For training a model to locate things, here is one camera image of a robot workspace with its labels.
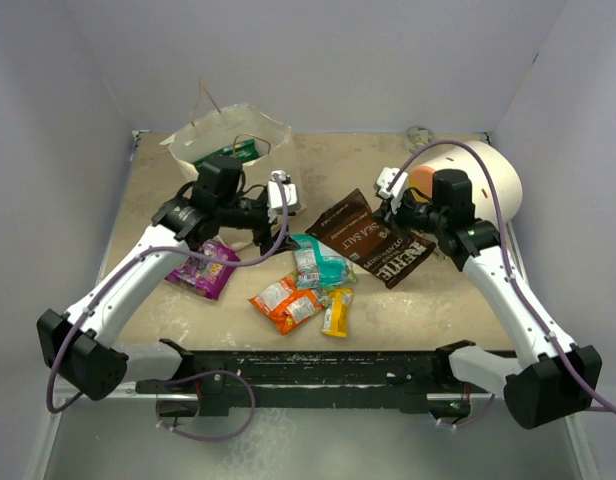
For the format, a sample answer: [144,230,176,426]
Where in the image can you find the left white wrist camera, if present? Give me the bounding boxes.
[267,170,303,223]

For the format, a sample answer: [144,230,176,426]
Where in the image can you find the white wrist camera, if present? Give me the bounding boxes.
[267,170,303,223]
[374,167,408,213]

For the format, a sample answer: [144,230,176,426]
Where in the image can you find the small tape roll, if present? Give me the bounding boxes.
[404,125,435,153]

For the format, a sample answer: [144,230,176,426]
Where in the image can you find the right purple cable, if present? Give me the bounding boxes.
[385,139,616,431]

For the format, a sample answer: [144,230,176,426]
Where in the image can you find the green chips bag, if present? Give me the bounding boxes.
[193,139,260,169]

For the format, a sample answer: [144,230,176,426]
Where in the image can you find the brown m&m's bag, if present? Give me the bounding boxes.
[306,189,435,289]

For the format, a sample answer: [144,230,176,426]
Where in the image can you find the aluminium frame rail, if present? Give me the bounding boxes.
[25,129,602,480]

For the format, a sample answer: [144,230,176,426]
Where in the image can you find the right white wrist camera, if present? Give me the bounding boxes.
[374,167,408,213]

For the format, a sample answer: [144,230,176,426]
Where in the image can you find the large cylindrical drum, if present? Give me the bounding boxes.
[410,140,525,259]

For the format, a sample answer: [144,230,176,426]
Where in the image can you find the orange snack bag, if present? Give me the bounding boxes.
[249,270,327,335]

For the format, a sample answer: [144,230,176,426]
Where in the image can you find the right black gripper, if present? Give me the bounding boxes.
[371,188,447,240]

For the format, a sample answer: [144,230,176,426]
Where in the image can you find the purple candy bag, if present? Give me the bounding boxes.
[165,240,240,301]

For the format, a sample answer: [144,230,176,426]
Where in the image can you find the purple cable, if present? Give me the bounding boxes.
[385,139,616,431]
[46,172,290,442]

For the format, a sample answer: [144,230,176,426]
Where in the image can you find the teal snack packet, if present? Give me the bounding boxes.
[292,234,357,289]

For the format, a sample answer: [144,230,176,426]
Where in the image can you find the yellow snack bar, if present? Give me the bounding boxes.
[321,288,353,338]

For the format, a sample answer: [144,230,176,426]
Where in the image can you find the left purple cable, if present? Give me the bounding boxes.
[46,172,290,442]

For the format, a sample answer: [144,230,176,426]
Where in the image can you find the brown paper bag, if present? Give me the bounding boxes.
[160,77,304,251]

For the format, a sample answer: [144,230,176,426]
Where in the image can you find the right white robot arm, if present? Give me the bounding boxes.
[375,167,602,429]

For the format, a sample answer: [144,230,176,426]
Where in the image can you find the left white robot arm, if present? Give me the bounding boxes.
[36,155,300,413]

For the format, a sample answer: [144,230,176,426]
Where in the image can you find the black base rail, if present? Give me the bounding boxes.
[136,347,483,417]

